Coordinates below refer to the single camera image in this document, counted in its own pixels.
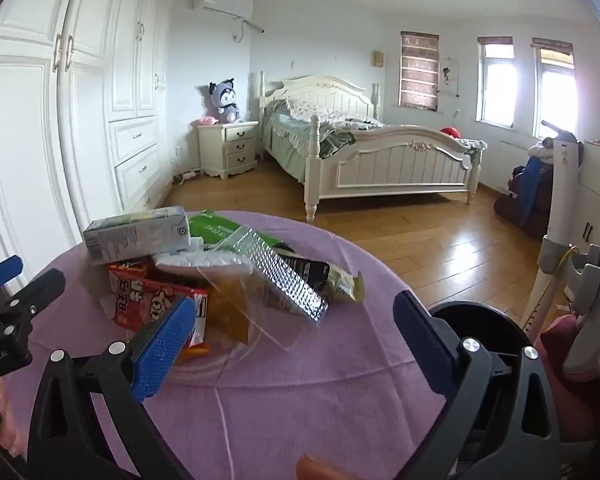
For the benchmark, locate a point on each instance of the black trash bin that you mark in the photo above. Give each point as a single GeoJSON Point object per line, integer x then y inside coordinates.
{"type": "Point", "coordinates": [480, 322]}

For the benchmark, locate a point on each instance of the purple tablecloth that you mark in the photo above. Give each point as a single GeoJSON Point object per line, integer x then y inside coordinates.
{"type": "Point", "coordinates": [280, 390]}

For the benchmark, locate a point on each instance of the narrow bright window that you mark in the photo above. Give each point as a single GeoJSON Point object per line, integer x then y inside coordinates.
{"type": "Point", "coordinates": [497, 85]}

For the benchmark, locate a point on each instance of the pile of clothes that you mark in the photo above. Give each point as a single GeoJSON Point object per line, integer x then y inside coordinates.
{"type": "Point", "coordinates": [542, 152]}

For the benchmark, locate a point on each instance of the pink cushion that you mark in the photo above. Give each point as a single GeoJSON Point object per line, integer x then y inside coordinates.
{"type": "Point", "coordinates": [575, 400]}

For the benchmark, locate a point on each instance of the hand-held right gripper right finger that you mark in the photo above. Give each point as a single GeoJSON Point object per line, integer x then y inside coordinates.
{"type": "Point", "coordinates": [420, 340]}

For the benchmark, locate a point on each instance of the red round object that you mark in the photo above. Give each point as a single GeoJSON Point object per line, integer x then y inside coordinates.
{"type": "Point", "coordinates": [450, 132]}

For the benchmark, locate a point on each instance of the person's right hand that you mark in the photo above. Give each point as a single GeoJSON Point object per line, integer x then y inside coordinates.
{"type": "Point", "coordinates": [325, 469]}

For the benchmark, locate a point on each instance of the pink soft item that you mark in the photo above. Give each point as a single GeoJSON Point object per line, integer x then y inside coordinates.
{"type": "Point", "coordinates": [206, 121]}

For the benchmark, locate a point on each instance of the window with brown blind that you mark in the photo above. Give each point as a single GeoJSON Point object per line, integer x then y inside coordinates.
{"type": "Point", "coordinates": [419, 70]}

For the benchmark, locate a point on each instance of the amber plastic bag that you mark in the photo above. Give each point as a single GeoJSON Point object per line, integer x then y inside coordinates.
{"type": "Point", "coordinates": [230, 310]}

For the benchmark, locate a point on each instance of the black and gold snack wrapper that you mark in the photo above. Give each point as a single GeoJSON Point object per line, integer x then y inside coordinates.
{"type": "Point", "coordinates": [341, 285]}

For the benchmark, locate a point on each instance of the green packet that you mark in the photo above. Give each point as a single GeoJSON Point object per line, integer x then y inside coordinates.
{"type": "Point", "coordinates": [215, 227]}

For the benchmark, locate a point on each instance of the white air conditioner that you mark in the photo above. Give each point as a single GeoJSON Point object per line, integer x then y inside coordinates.
{"type": "Point", "coordinates": [223, 2]}

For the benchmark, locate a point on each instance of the white soft packet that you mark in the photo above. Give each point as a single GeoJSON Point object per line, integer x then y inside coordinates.
{"type": "Point", "coordinates": [195, 262]}

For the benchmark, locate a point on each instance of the clear plastic bag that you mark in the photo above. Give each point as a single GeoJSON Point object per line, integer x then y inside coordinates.
{"type": "Point", "coordinates": [275, 332]}

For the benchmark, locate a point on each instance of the white radiator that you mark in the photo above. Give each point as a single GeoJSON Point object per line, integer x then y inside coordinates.
{"type": "Point", "coordinates": [512, 165]}

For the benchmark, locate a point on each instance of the red snack box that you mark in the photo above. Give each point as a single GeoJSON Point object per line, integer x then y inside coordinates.
{"type": "Point", "coordinates": [145, 305]}

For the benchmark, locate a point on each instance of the blue cloth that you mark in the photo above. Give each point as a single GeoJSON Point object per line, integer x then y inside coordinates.
{"type": "Point", "coordinates": [532, 185]}

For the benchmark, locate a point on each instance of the cream nightstand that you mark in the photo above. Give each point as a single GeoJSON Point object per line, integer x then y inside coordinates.
{"type": "Point", "coordinates": [227, 150]}

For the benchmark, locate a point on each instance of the white milk carton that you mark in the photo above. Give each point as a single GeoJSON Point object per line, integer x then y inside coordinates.
{"type": "Point", "coordinates": [130, 235]}

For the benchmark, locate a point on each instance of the white upright stand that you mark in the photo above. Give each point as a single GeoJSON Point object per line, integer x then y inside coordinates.
{"type": "Point", "coordinates": [565, 185]}

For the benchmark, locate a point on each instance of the cream wooden bed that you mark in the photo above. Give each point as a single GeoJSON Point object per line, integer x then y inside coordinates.
{"type": "Point", "coordinates": [390, 160]}

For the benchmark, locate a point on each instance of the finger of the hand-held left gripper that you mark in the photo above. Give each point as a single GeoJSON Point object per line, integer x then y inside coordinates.
{"type": "Point", "coordinates": [37, 292]}
{"type": "Point", "coordinates": [0, 272]}

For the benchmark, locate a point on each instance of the small wooden wall panel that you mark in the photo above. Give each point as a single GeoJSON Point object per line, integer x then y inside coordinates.
{"type": "Point", "coordinates": [378, 58]}

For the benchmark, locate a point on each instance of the dark red armchair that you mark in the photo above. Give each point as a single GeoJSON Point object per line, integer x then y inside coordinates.
{"type": "Point", "coordinates": [510, 210]}

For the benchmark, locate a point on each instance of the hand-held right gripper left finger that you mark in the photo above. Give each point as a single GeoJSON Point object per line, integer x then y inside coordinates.
{"type": "Point", "coordinates": [162, 342]}

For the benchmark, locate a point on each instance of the person's bare foot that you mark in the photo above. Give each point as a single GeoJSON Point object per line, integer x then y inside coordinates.
{"type": "Point", "coordinates": [6, 410]}

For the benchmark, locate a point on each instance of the white power strip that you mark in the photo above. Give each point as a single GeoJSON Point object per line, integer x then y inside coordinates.
{"type": "Point", "coordinates": [187, 175]}

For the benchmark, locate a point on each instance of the wide bright window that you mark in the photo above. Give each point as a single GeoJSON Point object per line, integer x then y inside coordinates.
{"type": "Point", "coordinates": [555, 95]}

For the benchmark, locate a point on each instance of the white wardrobe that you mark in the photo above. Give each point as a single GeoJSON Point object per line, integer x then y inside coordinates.
{"type": "Point", "coordinates": [30, 110]}

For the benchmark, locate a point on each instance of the purple plush toy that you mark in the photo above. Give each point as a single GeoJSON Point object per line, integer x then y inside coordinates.
{"type": "Point", "coordinates": [225, 102]}

